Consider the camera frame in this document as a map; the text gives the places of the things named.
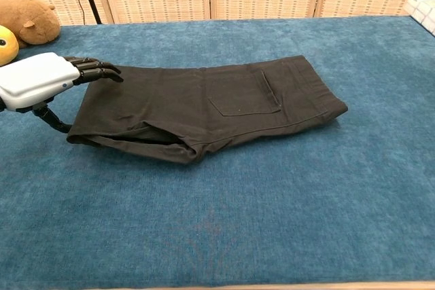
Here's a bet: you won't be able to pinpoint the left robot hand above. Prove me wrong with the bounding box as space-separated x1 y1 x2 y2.
0 52 124 134

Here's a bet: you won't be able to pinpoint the black trousers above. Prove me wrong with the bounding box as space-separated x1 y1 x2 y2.
66 54 349 165

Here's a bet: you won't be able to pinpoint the yellow plush toy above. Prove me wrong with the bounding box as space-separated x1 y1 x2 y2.
0 24 20 67

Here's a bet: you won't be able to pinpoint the brown capybara plush toy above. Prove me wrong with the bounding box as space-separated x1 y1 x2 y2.
0 0 61 49

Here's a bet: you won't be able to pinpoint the blue table cloth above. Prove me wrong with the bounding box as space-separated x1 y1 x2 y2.
0 15 435 287

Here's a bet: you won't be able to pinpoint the tissue pack bundle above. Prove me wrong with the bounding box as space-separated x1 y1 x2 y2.
403 0 435 36

